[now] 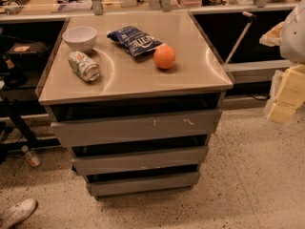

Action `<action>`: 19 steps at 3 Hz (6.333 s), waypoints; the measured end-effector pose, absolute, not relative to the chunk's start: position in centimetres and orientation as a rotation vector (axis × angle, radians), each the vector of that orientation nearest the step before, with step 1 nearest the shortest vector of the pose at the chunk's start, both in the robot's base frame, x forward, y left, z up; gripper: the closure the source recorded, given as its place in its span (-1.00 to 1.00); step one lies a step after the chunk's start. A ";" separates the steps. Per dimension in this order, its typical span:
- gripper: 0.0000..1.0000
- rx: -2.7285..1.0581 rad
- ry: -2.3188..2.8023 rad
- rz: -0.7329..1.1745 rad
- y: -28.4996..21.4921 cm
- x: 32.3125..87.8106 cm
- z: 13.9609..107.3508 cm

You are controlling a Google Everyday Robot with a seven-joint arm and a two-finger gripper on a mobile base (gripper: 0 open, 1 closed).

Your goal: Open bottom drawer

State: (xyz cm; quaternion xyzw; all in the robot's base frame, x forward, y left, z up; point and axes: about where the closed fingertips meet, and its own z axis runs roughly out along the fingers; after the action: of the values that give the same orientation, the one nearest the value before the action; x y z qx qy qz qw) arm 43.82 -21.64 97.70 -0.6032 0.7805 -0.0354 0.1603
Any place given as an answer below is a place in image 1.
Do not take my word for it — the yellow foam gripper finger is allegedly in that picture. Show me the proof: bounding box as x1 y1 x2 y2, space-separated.
266 64 305 124

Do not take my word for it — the grey bottom drawer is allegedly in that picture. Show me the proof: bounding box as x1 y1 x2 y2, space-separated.
86 172 200 197

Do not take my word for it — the grey drawer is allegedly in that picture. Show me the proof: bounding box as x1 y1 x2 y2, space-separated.
86 172 200 197
51 109 222 147
71 146 208 176

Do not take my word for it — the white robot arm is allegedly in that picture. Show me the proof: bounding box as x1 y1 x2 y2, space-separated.
259 0 305 124

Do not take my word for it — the grey middle drawer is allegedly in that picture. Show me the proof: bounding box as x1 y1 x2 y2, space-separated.
71 146 208 176

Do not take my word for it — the grey top drawer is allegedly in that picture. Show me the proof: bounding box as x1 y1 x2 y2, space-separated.
51 109 222 147

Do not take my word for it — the white stick with black tip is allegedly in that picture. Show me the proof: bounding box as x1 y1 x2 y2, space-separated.
225 11 257 64

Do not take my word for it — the orange fruit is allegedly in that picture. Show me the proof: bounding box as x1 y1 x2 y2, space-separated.
152 45 175 70

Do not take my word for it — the grey cabinet with steel top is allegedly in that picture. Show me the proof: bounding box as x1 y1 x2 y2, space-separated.
36 11 233 184

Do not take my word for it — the blue chip bag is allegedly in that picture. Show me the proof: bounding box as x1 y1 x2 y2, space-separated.
107 26 163 57

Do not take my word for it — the white bowl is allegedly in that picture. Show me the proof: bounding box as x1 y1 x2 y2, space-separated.
62 26 97 52

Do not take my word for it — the black bag on shelf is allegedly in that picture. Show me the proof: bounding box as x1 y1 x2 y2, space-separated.
6 42 49 60

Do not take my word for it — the plastic bottle on floor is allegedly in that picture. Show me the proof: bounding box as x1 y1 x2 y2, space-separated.
21 146 41 167

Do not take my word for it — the black stand leg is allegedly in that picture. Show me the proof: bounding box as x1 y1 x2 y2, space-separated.
3 97 38 147

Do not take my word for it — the white shoe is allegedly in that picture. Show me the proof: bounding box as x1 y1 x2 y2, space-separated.
0 198 37 229

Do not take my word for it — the black cable on floor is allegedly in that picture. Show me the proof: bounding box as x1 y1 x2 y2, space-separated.
248 93 271 101

